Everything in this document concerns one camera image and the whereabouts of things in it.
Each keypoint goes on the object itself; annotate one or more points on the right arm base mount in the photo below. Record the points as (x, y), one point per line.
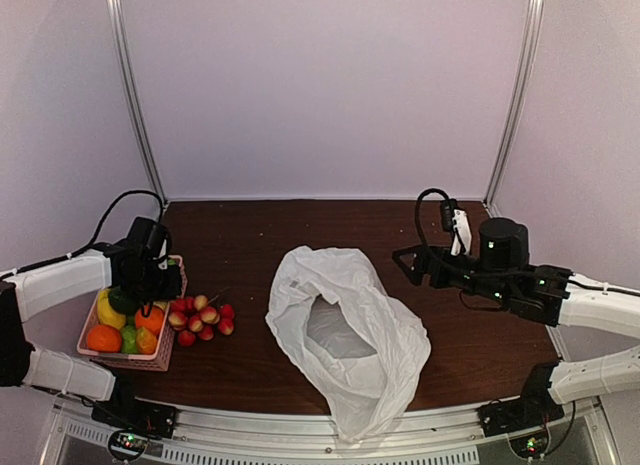
(525, 421)

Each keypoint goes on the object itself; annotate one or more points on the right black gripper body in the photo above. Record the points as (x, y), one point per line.
(486, 283)

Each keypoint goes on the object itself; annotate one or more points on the yellow orange fruit toy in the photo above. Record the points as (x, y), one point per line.
(146, 340)

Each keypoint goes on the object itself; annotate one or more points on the front aluminium rail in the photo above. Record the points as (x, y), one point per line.
(227, 435)

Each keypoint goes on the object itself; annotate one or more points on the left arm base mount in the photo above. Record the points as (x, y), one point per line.
(138, 423)

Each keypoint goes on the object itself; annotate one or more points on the right aluminium frame post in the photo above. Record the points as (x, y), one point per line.
(528, 51)

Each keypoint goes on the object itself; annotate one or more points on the pink perforated basket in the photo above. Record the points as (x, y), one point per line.
(158, 361)

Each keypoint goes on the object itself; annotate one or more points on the green lime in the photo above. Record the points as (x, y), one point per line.
(121, 302)

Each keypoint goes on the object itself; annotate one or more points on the white plastic bag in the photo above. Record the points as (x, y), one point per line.
(362, 349)

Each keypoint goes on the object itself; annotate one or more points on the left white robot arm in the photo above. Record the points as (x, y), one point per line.
(40, 290)

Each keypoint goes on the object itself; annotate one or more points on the red lychee bunch toy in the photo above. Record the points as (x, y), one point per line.
(200, 318)

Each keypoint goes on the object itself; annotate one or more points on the left aluminium frame post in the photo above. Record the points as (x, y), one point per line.
(132, 98)

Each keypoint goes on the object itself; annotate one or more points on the yellow banana toy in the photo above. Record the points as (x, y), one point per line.
(106, 314)

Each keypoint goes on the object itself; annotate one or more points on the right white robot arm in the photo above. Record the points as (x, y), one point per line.
(595, 322)

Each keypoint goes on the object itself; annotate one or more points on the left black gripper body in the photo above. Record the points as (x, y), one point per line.
(153, 286)

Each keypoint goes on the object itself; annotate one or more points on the light green apple toy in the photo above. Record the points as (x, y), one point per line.
(129, 345)

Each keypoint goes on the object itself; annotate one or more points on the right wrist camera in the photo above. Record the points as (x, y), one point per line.
(454, 220)

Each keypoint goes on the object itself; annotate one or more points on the orange fruit in basket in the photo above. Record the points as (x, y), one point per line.
(151, 318)

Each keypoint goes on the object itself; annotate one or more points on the aluminium frame post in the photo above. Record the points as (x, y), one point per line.
(528, 51)
(132, 98)

